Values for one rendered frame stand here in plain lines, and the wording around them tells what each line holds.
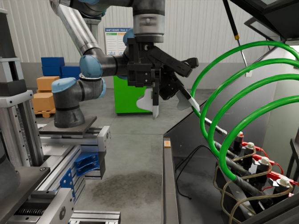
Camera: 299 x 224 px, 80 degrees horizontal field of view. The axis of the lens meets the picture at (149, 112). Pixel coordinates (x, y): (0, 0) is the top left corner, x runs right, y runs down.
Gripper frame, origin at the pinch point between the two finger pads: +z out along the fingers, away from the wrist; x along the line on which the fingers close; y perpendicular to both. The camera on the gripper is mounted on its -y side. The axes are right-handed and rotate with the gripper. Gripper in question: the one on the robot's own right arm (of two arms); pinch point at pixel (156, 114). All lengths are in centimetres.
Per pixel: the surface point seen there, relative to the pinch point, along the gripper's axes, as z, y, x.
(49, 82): 55, 267, -369
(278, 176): 13.6, -31.3, 6.9
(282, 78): -11.0, -28.0, 4.9
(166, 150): 28.4, -4.2, -28.9
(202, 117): 1.7, -13.3, -3.2
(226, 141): 1.1, -14.8, 12.7
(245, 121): -3.5, -17.8, 12.7
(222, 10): -149, -211, -667
